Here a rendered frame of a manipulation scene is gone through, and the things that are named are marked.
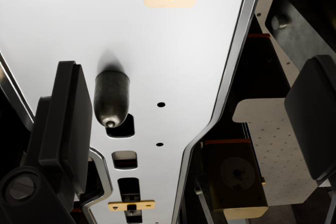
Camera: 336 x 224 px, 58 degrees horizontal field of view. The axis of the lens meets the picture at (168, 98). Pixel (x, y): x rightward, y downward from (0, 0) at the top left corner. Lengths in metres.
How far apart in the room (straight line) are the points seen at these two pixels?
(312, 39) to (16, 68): 0.24
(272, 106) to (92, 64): 0.21
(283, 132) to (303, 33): 0.83
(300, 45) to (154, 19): 0.11
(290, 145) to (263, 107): 0.79
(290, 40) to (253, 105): 0.13
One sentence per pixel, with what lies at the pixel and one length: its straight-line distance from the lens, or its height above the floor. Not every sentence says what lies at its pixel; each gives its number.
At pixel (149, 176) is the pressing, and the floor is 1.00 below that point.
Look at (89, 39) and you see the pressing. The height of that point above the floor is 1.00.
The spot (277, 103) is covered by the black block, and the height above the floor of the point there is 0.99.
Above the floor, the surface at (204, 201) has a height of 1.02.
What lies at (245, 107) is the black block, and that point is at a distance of 0.36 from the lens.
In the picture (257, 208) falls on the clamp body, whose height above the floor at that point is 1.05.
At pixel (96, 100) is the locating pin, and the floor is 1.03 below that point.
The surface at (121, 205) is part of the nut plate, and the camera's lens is 0.58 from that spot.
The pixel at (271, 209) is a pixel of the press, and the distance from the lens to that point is 3.07.
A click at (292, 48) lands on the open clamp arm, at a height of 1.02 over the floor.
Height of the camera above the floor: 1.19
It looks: 38 degrees down
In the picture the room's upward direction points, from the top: 175 degrees clockwise
